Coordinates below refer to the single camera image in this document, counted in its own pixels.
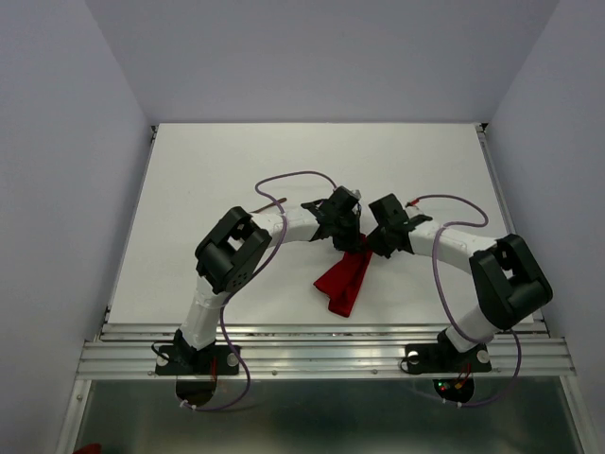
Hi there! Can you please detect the aluminium front rail frame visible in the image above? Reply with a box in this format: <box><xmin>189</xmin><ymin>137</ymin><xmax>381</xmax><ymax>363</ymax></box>
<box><xmin>77</xmin><ymin>323</ymin><xmax>576</xmax><ymax>380</ymax></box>

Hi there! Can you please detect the red cloth napkin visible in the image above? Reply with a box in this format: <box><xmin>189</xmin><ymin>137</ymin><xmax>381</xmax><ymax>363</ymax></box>
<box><xmin>314</xmin><ymin>235</ymin><xmax>373</xmax><ymax>318</ymax></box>

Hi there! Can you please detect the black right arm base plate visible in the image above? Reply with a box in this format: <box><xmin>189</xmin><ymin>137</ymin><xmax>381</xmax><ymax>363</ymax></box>
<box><xmin>399</xmin><ymin>342</ymin><xmax>492</xmax><ymax>375</ymax></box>

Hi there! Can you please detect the aluminium right side rail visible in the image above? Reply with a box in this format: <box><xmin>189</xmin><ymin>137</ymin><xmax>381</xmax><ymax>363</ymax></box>
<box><xmin>475</xmin><ymin>122</ymin><xmax>548</xmax><ymax>332</ymax></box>

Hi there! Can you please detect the aluminium left side rail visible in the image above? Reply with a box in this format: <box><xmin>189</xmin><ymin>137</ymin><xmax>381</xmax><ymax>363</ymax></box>
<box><xmin>87</xmin><ymin>122</ymin><xmax>159</xmax><ymax>340</ymax></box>

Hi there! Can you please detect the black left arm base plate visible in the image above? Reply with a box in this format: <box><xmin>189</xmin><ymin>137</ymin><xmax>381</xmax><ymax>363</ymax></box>
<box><xmin>151</xmin><ymin>343</ymin><xmax>240</xmax><ymax>376</ymax></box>

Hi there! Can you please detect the aluminium rail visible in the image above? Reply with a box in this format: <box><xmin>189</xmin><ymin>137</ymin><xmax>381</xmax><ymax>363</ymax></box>
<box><xmin>475</xmin><ymin>122</ymin><xmax>548</xmax><ymax>332</ymax></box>
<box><xmin>87</xmin><ymin>122</ymin><xmax>159</xmax><ymax>340</ymax></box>

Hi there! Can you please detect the dark wooden fork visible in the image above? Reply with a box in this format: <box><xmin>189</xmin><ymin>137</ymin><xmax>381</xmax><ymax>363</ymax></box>
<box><xmin>251</xmin><ymin>198</ymin><xmax>287</xmax><ymax>214</ymax></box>

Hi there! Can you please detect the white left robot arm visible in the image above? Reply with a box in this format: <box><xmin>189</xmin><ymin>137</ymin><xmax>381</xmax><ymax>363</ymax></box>
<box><xmin>174</xmin><ymin>186</ymin><xmax>372</xmax><ymax>373</ymax></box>

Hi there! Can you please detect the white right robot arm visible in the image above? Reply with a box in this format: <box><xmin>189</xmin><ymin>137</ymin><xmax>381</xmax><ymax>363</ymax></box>
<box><xmin>368</xmin><ymin>194</ymin><xmax>553</xmax><ymax>369</ymax></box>

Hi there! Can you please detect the red object bottom left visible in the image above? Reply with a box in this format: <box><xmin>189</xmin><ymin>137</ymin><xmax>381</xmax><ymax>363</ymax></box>
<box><xmin>73</xmin><ymin>443</ymin><xmax>102</xmax><ymax>454</ymax></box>

